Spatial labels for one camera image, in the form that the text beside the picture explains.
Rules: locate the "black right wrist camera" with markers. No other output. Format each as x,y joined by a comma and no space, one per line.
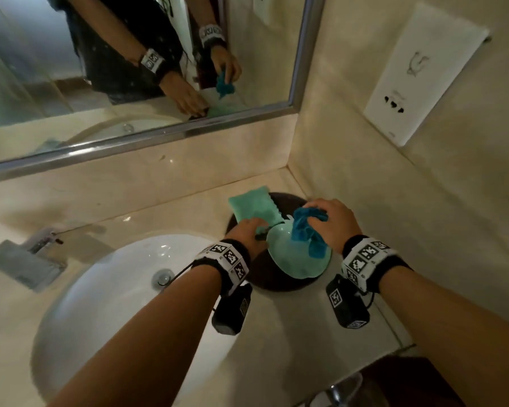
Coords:
348,303

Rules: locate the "blue cleaning cloth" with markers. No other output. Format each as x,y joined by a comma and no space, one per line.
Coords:
302,228

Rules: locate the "marker-printed wristband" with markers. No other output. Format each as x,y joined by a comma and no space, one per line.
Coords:
371,258
229,258

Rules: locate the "person's right fingers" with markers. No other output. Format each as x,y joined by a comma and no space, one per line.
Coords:
315,205

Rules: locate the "person's left forearm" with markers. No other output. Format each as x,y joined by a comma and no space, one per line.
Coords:
148,343

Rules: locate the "dark round tray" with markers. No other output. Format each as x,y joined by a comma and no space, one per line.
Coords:
275,279

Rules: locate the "chrome pipe fitting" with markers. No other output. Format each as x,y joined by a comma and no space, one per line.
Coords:
337,392

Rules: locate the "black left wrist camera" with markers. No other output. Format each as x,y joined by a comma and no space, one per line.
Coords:
233,309

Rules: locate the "chrome faucet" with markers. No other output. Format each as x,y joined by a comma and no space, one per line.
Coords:
25,260

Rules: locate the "person's right forearm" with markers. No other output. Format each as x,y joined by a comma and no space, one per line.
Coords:
458,334

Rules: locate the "person's left fingers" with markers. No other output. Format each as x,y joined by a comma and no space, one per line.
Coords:
261,229

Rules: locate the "right marker-printed wristband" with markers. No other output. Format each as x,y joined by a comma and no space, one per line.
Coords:
371,258

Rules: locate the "metal-framed wall mirror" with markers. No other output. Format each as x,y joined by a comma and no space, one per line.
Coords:
110,59

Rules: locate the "person's left hand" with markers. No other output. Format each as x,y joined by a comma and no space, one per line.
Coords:
242,235

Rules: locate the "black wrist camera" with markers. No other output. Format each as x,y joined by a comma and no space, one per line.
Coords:
233,309
348,303

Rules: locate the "white sink basin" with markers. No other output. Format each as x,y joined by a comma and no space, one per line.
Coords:
106,300

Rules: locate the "left marker-printed wristband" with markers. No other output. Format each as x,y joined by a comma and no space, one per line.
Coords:
229,258

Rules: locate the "chrome sink drain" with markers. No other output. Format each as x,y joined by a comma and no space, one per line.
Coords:
163,277

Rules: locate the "teal round dish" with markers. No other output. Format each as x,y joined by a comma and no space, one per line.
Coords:
295,260

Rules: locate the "teal ridged sponge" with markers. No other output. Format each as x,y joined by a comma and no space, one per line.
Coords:
252,205

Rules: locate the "person's right hand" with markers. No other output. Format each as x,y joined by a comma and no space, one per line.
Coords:
339,226

